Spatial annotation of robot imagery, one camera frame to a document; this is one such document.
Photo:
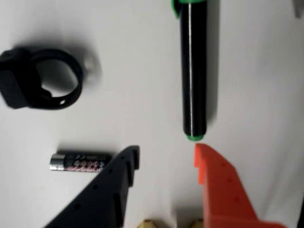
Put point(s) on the black AA battery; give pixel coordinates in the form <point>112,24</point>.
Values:
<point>80,162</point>

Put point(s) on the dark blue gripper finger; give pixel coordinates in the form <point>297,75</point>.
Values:
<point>102,197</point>

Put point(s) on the green and black marker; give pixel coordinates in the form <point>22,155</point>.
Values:
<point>197,71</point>

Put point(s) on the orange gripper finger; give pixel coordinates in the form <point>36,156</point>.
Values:
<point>223,197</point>

